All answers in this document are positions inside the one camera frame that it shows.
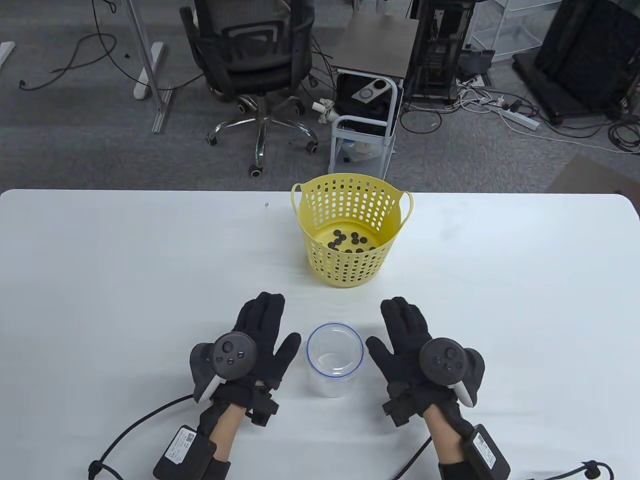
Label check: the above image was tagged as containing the person's right hand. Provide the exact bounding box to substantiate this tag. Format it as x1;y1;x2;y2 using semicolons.
365;296;457;414

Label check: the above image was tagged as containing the person's left hand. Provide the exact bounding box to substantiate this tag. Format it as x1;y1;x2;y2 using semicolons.
214;292;302;409

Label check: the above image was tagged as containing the clear round jar lid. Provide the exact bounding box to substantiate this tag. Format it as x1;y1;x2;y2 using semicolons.
306;322;365;380

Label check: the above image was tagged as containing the yellow plastic laundry basket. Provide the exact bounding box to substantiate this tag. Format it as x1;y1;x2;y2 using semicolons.
291;173;415;289

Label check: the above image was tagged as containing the clear plastic jar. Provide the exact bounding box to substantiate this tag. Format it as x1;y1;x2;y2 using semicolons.
306;322;365;399

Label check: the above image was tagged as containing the pile of black Go stones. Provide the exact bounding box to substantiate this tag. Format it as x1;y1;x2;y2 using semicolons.
327;229;376;254

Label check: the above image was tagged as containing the person's left forearm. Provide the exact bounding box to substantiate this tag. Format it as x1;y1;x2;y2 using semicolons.
207;402;248;463

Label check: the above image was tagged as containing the person's right forearm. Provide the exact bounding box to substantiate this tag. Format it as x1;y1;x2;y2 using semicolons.
425;405;473;466

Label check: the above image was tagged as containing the gray left hand controller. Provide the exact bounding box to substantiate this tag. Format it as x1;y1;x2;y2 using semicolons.
190;332;258;405

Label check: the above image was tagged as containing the gray hand controller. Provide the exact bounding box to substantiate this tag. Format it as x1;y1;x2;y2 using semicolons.
419;338;486;408
190;332;258;405

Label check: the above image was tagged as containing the gray right hand controller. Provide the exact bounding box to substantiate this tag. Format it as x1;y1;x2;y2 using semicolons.
419;338;486;408

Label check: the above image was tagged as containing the black right wrist sensor box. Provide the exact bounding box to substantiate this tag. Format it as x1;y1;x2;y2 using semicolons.
461;424;512;480

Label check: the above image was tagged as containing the black wrist sensor box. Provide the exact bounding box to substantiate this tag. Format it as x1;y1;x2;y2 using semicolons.
152;425;218;480
461;424;512;480

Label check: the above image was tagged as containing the black left wrist sensor box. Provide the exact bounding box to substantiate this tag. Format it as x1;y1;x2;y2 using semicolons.
152;425;218;480

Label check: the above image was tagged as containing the white power strip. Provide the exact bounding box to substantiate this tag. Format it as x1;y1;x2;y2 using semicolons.
497;107;541;132

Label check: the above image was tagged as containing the black case with round vent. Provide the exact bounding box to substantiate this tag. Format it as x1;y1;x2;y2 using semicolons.
336;71;399;136

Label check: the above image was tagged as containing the brown floor mat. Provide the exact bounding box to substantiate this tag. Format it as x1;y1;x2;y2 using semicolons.
547;152;640;196

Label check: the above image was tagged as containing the black office chair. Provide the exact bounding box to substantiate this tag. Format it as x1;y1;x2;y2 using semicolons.
179;0;321;178

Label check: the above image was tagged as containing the small black floor box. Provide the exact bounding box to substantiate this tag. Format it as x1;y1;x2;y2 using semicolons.
457;47;496;76

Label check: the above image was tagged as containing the black open computer tower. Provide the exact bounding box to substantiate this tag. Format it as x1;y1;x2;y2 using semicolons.
404;0;476;106

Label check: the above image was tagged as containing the white rolling cart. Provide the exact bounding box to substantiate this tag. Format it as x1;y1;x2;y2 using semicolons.
327;14;420;180

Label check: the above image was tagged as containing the white desk leg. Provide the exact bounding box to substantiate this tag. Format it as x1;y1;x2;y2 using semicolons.
122;0;174;134

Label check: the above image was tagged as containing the large black display stand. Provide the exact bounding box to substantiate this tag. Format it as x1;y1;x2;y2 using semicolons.
512;0;640;126

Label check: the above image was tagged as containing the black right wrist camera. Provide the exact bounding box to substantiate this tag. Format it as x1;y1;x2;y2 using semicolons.
382;392;419;427

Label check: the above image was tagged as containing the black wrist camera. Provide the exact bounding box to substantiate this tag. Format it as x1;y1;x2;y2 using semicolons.
247;390;280;426
382;392;419;427

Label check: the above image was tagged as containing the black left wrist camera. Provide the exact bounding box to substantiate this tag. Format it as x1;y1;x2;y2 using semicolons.
247;390;280;426

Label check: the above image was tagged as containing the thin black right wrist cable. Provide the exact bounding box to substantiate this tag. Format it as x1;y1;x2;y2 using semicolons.
395;435;434;480

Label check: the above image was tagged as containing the black right wrist strap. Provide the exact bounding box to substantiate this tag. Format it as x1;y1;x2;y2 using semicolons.
439;460;476;480

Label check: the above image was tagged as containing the black wrist strap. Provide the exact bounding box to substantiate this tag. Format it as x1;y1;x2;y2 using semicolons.
200;457;232;480
439;460;476;480

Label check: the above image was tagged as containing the black left wrist strap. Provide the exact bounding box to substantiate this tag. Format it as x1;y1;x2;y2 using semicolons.
200;457;232;480

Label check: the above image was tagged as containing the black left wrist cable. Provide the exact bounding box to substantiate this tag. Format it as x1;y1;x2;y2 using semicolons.
87;395;197;480

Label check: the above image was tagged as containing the black cable with ferrite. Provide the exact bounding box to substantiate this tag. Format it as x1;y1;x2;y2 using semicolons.
530;460;615;480

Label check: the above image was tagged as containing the tangle of floor cables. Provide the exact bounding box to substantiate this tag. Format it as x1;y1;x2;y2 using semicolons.
400;75;541;136

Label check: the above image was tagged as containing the coiled black cable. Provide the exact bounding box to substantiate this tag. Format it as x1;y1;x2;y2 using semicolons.
607;120;640;152

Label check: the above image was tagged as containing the white wire shelf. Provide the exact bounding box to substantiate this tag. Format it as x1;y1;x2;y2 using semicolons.
470;0;561;64

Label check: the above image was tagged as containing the black floor cable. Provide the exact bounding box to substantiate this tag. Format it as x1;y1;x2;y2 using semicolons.
19;0;118;92

